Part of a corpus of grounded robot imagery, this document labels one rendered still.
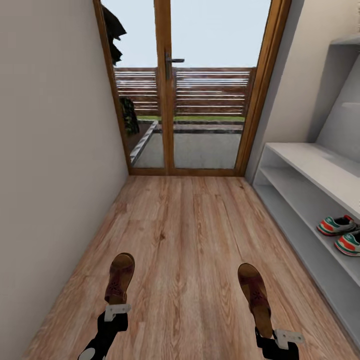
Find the sandal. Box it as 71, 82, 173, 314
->
104, 252, 135, 305
237, 263, 274, 339

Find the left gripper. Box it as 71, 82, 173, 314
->
97, 313, 128, 342

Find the gym shoe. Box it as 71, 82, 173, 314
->
334, 229, 360, 257
317, 215, 360, 237

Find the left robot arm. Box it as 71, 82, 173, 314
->
77, 303, 132, 360

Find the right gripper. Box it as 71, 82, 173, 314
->
255, 327, 300, 360

